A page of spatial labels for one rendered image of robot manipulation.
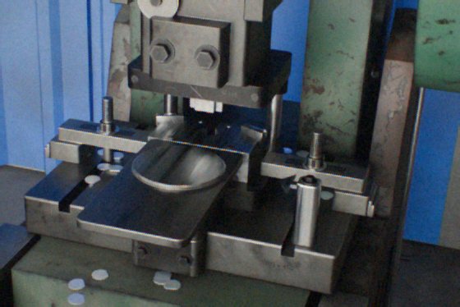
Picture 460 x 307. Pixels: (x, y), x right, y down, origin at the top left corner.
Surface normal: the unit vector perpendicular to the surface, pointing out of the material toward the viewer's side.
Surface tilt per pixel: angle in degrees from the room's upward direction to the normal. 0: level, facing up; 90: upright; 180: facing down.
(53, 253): 0
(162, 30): 90
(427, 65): 140
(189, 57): 90
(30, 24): 90
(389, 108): 73
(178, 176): 0
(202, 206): 0
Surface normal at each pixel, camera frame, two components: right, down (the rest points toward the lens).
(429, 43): -0.24, 0.91
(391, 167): -0.26, 0.13
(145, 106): -0.29, 0.40
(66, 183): 0.04, -0.90
